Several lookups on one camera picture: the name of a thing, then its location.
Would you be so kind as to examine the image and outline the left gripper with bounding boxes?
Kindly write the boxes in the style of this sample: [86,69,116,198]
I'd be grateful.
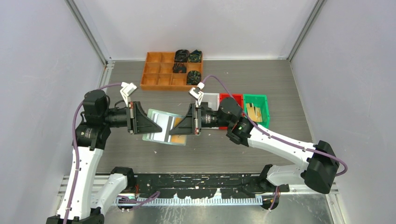
[101,101,162,134]

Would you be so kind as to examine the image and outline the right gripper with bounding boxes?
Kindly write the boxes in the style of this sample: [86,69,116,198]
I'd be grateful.
[170,103,232,134]

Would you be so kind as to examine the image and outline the orange credit card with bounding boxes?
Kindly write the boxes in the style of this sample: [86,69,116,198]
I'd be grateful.
[170,117,187,146]

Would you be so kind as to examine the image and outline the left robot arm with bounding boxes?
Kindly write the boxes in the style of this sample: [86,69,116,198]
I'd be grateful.
[46,90,162,224]

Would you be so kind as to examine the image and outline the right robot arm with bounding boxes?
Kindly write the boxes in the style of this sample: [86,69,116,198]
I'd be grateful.
[169,97,340,194]

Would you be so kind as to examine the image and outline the white bin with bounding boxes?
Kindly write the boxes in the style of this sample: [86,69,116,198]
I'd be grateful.
[198,93,219,129]

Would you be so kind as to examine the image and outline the black rolled item front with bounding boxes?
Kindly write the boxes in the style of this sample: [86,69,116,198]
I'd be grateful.
[186,70,201,85]

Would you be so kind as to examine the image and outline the black rolled item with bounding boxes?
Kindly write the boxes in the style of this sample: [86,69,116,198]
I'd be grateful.
[188,49,202,63]
[172,63,187,73]
[174,49,190,63]
[186,70,201,85]

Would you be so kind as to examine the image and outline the orange compartment tray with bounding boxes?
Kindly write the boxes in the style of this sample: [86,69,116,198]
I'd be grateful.
[140,51,204,91]

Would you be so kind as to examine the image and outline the red bin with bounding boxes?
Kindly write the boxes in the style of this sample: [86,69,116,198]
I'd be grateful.
[218,93,245,131]

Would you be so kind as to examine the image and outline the black rolled item middle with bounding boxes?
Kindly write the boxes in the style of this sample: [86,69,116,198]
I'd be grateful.
[172,63,187,73]

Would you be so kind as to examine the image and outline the tan items in green bin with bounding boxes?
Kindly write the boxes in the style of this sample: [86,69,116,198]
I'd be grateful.
[246,103,263,123]

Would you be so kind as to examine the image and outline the black rolled item back right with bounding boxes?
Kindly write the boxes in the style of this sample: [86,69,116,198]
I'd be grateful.
[188,49,202,63]

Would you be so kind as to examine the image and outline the black rolled item back left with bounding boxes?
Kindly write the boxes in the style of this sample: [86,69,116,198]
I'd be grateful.
[174,49,190,63]

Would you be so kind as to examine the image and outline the green bin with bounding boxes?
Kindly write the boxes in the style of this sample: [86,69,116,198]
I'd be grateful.
[243,94,270,129]

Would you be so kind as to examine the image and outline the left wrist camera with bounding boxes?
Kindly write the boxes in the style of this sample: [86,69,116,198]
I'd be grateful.
[120,82,138,106]

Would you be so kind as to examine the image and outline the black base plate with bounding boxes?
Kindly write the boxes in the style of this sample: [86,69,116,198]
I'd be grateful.
[121,174,276,199]

